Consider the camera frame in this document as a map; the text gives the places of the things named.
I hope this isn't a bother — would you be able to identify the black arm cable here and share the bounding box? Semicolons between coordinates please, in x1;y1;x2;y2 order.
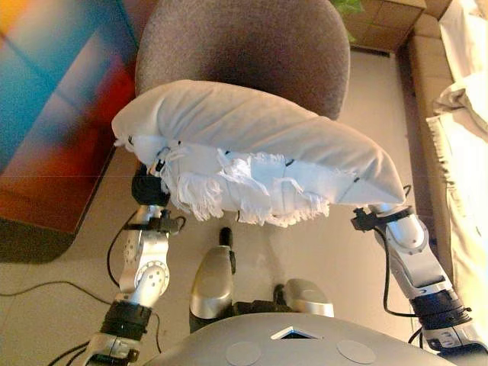
374;227;425;346
105;210;188;356

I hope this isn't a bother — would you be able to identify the glossy reflective cabinet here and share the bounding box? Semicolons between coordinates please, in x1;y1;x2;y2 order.
0;0;139;264

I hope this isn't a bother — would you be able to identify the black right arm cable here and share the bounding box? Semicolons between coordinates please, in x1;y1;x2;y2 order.
374;227;425;346

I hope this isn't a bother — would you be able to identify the grey robot torso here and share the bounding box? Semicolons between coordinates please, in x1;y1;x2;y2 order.
144;300;454;366

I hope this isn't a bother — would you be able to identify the silver robot right leg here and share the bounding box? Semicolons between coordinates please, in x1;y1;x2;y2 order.
273;278;336;319

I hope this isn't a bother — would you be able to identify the white fringed cushion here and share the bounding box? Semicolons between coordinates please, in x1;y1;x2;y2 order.
111;79;407;229

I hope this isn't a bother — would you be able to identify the green potted plant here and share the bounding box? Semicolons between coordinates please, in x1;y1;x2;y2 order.
329;0;365;43

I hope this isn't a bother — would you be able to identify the wooden nightstand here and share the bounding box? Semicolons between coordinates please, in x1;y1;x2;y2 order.
348;0;428;55

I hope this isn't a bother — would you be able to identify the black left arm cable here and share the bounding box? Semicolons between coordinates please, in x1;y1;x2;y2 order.
105;210;188;356

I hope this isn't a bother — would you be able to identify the silver robot left leg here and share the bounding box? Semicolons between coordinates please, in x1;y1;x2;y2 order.
188;226;237;333

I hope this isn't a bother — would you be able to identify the grey fabric tub armchair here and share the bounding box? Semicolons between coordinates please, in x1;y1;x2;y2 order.
135;0;352;121

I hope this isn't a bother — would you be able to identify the bed with white bedding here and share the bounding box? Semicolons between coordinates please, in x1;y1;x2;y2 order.
406;0;488;317

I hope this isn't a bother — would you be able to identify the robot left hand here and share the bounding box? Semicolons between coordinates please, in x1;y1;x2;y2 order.
130;149;172;208

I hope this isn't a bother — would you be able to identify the beige fringed throw blanket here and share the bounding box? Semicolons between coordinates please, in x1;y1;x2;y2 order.
425;81;488;317

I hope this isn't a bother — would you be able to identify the silver robot leg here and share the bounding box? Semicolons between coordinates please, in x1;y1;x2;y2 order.
188;226;237;333
273;278;336;319

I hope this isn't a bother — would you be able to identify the thin blue floor cable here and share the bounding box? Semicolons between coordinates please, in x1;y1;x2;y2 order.
0;281;115;306

